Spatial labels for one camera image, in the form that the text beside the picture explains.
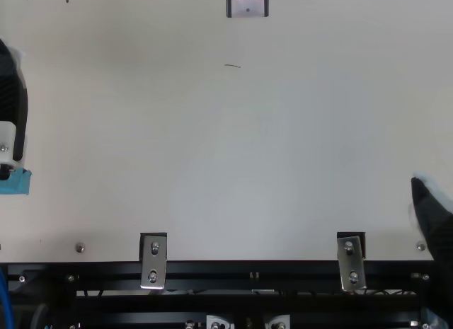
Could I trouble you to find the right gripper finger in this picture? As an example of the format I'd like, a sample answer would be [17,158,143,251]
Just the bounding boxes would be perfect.
[406,171,453,265]

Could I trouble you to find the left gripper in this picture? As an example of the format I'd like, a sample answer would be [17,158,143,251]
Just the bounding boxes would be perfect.
[0,37,33,197]

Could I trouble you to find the blue cable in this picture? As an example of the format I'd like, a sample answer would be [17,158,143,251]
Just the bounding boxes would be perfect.
[0,265,16,329]

